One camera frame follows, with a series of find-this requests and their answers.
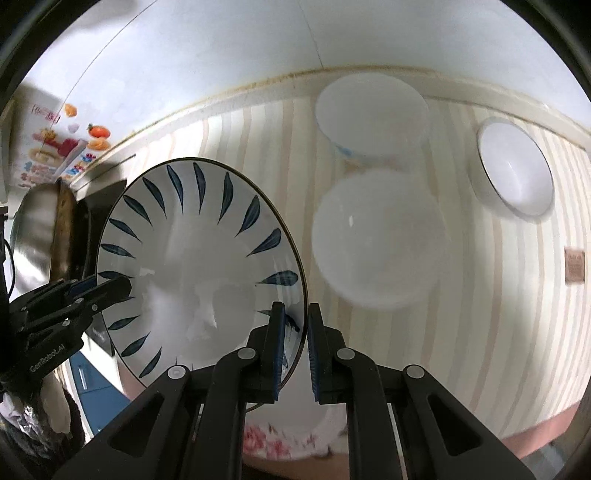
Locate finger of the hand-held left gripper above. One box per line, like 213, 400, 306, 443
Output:
9, 276, 100, 319
28, 276, 134, 333

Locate white bowl blue pattern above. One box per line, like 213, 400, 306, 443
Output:
315, 71, 430, 160

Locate white plate blue leaf pattern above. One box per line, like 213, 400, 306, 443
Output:
95, 158, 309, 414

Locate striped cat print tablecloth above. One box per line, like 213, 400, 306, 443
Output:
69, 65, 591, 462

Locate steel wok lid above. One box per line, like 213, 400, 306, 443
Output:
8, 182, 60, 289

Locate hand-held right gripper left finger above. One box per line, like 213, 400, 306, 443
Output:
55, 301, 289, 480

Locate white plate pink floral print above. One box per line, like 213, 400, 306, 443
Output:
242, 401, 349, 462

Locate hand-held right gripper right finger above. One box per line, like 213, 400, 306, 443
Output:
307, 302, 539, 480

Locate black induction cooktop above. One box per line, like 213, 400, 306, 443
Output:
74, 179, 129, 357

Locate colourful wall stickers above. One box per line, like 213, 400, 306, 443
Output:
18, 102, 112, 186

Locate brown cloth label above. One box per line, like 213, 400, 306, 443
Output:
564, 246, 587, 283

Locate white bowl dark rim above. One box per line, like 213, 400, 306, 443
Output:
465, 117, 555, 221

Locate crumpled foil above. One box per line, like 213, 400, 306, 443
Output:
0, 394, 49, 446

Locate plain white bowl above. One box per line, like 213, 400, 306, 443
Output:
311, 168, 451, 311

